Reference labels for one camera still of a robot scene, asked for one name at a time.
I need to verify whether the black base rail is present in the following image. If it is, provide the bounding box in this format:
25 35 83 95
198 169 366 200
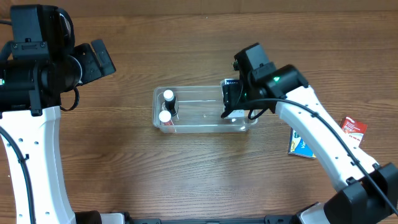
123 212 302 224

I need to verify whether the black bottle white cap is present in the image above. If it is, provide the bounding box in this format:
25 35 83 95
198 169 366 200
163 90 178 116

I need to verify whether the orange bottle white cap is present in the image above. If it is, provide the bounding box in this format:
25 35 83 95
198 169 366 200
159 110 174 126

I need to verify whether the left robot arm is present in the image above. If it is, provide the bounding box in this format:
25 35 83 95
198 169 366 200
1 40 124 223

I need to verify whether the clear plastic container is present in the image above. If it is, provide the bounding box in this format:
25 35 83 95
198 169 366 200
152 86 259 134

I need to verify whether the red medicine box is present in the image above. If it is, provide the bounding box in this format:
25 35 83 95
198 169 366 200
340 116 368 147

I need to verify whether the white Hansaplast plaster box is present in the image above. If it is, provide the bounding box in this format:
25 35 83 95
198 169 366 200
221 78 244 119

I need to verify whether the blue Vicks VapoDrops box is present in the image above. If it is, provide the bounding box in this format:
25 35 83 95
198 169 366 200
287 128 316 159

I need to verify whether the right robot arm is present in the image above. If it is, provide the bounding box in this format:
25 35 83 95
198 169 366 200
221 63 397 223

